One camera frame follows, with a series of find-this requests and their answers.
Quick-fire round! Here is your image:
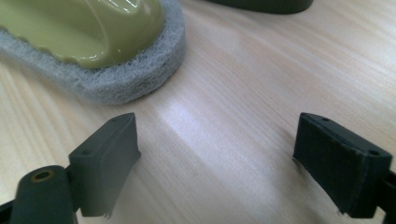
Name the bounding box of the dark green oval object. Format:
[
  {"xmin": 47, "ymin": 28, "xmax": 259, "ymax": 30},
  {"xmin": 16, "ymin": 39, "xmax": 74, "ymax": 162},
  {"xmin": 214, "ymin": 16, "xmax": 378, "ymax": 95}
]
[{"xmin": 205, "ymin": 0, "xmax": 315, "ymax": 15}]

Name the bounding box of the green scrub brush grey pad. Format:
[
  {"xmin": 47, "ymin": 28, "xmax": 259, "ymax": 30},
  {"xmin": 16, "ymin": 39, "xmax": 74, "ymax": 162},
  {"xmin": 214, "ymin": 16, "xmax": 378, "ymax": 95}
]
[{"xmin": 0, "ymin": 0, "xmax": 186, "ymax": 105}]

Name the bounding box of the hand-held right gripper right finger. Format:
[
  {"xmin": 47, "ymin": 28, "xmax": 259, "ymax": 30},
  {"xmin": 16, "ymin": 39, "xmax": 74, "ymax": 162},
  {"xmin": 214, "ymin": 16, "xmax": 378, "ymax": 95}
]
[{"xmin": 292, "ymin": 112, "xmax": 396, "ymax": 224}]

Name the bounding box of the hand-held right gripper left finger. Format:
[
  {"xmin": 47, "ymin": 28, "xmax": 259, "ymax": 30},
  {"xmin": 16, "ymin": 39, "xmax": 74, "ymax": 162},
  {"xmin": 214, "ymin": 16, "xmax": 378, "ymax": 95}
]
[{"xmin": 8, "ymin": 112, "xmax": 142, "ymax": 224}]

